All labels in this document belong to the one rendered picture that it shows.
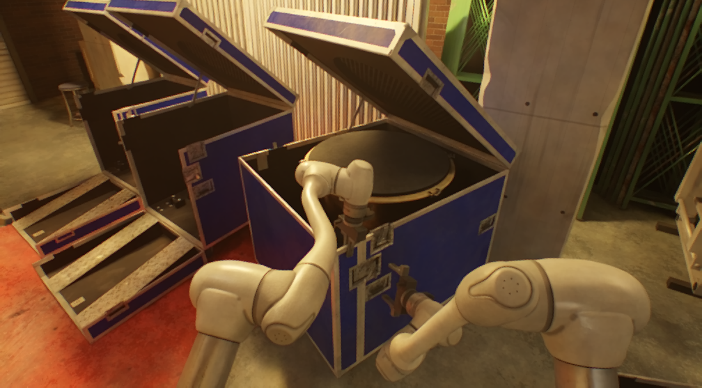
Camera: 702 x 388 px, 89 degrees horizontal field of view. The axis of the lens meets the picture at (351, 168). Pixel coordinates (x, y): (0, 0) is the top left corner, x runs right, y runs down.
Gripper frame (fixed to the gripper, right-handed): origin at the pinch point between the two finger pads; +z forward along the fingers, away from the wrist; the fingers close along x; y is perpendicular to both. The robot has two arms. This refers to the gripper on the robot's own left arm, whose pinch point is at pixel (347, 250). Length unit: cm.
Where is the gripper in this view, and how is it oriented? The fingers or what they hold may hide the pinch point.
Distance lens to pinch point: 146.9
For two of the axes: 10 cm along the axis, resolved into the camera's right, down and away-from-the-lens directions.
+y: -8.0, 1.2, -5.9
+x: 5.8, 3.8, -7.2
